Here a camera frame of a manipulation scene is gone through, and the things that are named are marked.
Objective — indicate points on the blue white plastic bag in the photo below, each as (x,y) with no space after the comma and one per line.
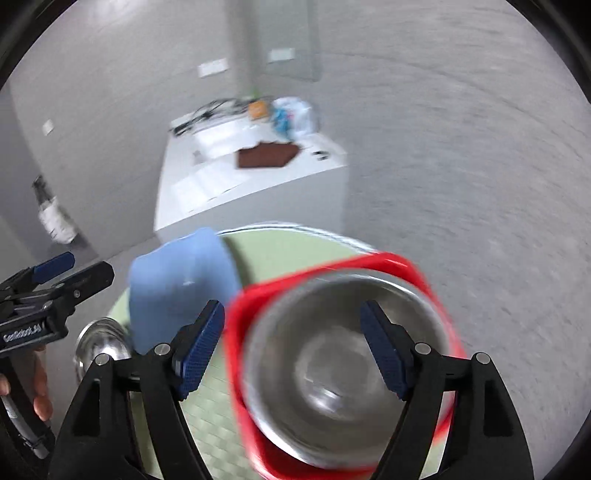
(295,115)

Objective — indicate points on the red square plate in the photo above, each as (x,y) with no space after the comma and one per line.
(411,277)

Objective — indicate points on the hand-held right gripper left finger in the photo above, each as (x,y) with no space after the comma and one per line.
(202,347)

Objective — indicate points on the small steel bowl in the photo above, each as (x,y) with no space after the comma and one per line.
(104,344)

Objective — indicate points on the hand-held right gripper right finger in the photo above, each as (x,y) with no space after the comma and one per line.
(384,351)

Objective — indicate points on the white wall socket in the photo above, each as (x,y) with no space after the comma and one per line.
(213,68)
(280,55)
(47,127)

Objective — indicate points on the small dark gadget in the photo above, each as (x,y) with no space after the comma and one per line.
(320,154)

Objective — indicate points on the person's left hand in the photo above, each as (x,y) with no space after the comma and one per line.
(41,387)

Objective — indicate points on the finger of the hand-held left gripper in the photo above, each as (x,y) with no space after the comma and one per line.
(54,266)
(87,279)

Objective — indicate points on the large steel bowl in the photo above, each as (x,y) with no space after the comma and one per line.
(341,369)

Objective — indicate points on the green woven round placemat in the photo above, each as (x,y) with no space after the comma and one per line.
(281,256)

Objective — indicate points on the white table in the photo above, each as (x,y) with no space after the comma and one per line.
(258,194)

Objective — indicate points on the white bag with bottle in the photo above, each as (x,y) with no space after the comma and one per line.
(55,217)

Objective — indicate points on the brown cloth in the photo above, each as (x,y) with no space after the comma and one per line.
(265,156)

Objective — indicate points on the orange packet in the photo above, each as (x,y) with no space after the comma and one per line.
(258,110)

